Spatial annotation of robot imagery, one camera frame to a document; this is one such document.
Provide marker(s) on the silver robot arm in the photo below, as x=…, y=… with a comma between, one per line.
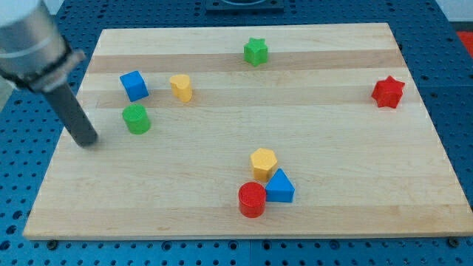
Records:
x=34, y=54

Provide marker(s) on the blue cube block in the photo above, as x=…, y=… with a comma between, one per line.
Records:
x=134, y=85

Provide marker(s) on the yellow hexagon block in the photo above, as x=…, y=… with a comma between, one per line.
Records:
x=263, y=164

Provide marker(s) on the red cylinder block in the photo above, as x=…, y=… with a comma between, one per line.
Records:
x=252, y=199

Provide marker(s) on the wooden board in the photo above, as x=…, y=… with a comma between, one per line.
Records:
x=359, y=171

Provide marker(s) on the blue triangle block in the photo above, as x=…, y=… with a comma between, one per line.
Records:
x=279, y=188

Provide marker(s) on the green star block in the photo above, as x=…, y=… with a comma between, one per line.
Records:
x=256, y=51

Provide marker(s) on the green cylinder block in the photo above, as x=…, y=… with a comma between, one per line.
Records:
x=136, y=119

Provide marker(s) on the red star block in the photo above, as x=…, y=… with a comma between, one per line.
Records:
x=388, y=92

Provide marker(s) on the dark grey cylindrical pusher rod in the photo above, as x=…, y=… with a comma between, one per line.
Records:
x=69, y=111

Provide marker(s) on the red object at edge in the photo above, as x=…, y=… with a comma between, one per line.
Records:
x=466, y=38

